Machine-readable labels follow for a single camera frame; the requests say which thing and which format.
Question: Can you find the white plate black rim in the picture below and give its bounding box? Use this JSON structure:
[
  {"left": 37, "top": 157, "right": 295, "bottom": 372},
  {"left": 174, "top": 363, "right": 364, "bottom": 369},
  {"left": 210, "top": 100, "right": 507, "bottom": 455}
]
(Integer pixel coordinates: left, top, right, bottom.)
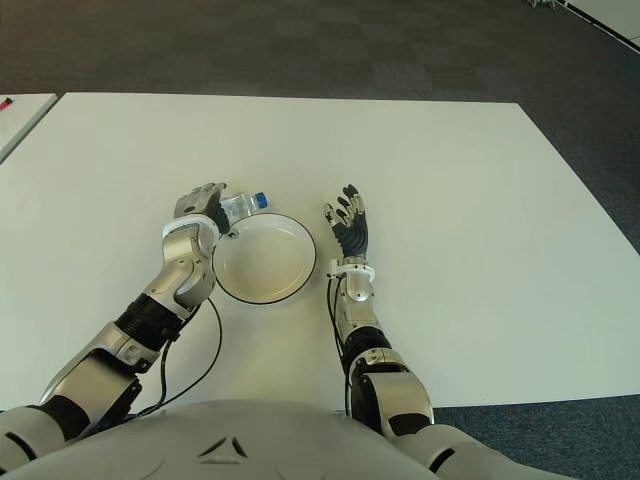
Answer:
[{"left": 212, "top": 212, "right": 318, "bottom": 305}]

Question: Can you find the white side table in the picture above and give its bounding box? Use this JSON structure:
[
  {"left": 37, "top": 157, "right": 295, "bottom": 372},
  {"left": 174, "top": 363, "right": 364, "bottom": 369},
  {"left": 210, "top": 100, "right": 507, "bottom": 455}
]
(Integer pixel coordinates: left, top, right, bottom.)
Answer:
[{"left": 0, "top": 94, "right": 59, "bottom": 164}]

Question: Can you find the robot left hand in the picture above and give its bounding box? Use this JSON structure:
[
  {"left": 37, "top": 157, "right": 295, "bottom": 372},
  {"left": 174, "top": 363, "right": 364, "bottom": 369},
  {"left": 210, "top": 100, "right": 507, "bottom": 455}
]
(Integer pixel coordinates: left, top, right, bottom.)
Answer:
[{"left": 173, "top": 182, "right": 239, "bottom": 239}]

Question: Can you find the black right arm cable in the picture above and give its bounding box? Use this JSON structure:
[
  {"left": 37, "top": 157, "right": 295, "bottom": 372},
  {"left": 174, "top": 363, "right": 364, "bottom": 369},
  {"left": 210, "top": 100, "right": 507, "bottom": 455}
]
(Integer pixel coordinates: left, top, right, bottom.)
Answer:
[{"left": 327, "top": 279, "right": 351, "bottom": 414}]

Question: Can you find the white board with dark edge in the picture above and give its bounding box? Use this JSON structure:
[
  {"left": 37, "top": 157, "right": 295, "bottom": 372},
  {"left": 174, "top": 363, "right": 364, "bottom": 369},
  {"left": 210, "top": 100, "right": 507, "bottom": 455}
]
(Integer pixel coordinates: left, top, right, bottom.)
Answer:
[{"left": 557, "top": 0, "right": 640, "bottom": 54}]

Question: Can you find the clear water bottle blue cap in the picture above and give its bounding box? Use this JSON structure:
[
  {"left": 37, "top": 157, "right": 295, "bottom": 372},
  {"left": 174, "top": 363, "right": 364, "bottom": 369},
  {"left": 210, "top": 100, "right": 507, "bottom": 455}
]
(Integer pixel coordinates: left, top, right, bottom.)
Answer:
[{"left": 219, "top": 191, "right": 271, "bottom": 224}]

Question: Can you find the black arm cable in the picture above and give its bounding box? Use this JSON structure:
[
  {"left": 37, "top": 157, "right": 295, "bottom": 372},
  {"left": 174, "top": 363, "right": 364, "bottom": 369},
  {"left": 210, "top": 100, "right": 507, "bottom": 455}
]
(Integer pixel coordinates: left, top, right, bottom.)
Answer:
[
  {"left": 327, "top": 279, "right": 351, "bottom": 414},
  {"left": 134, "top": 299, "right": 223, "bottom": 416}
]

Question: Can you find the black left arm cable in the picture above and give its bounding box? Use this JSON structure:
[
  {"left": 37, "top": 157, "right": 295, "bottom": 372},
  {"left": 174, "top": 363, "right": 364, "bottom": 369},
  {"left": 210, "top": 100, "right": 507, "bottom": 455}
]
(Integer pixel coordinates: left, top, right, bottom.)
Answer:
[{"left": 134, "top": 299, "right": 223, "bottom": 416}]

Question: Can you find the grey robot torso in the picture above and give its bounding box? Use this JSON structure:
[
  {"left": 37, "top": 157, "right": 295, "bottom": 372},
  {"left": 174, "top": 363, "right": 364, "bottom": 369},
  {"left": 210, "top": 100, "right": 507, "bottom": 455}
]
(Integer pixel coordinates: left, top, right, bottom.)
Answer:
[{"left": 29, "top": 398, "right": 640, "bottom": 480}]

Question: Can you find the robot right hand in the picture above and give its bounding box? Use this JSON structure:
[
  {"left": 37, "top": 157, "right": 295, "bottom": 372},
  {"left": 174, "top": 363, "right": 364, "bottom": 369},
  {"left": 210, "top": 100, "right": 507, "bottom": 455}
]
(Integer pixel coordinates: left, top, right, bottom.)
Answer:
[{"left": 322, "top": 183, "right": 370, "bottom": 261}]

